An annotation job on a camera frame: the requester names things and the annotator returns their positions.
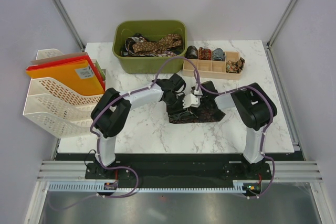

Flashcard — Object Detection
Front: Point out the red folder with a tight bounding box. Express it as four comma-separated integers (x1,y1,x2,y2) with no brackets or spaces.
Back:
26,53,106,83

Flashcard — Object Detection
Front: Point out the aluminium rail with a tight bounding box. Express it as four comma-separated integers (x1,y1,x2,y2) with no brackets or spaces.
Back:
37,161,86,182

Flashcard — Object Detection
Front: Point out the wooden divided tray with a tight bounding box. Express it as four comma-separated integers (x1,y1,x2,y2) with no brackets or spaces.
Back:
182,51,242,80

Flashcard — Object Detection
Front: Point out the brown patterned tie in bin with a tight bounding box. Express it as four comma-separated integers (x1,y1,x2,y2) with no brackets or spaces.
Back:
126,34,183,55

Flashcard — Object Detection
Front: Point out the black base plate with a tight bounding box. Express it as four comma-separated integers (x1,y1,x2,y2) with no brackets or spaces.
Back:
55,152,274,188

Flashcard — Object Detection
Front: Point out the blue grey rolled tie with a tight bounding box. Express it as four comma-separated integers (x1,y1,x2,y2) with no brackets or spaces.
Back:
212,48,225,61

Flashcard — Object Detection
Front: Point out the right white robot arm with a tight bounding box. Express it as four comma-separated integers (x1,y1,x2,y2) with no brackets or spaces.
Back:
199,83,277,179

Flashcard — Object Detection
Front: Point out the pile of ties in bin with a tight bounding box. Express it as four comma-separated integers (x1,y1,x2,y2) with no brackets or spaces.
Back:
120,33,183,58

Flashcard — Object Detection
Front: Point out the white plastic file rack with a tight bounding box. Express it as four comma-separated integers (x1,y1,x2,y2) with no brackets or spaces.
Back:
23,49,103,138

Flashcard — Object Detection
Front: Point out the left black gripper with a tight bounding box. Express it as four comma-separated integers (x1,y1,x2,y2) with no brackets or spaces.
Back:
164,95,189,122

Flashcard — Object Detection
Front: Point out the orange folder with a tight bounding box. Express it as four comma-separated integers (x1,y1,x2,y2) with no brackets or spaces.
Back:
26,59,104,96

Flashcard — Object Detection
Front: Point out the gold floral tie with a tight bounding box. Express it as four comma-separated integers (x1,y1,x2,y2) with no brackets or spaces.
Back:
226,57,245,74

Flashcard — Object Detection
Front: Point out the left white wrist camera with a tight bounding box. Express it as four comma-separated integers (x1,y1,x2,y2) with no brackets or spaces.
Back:
182,93,201,109

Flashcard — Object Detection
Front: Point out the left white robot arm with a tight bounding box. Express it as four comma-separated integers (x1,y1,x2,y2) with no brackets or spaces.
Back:
90,74,186,178

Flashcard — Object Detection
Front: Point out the dark paisley tie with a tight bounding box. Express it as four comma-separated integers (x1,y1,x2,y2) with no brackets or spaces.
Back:
166,105,225,124

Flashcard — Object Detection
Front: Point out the red rolled tie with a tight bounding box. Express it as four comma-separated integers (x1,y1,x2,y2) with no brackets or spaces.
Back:
198,47,212,60

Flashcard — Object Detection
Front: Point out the green plastic bin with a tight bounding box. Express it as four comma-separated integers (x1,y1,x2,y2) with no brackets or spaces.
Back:
112,20,187,73

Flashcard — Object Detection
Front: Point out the white slotted cable duct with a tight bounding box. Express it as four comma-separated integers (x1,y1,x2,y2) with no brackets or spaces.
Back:
48,181,247,193

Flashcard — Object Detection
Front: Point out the black rolled tie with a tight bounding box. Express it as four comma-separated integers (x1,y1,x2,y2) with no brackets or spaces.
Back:
185,46,198,59

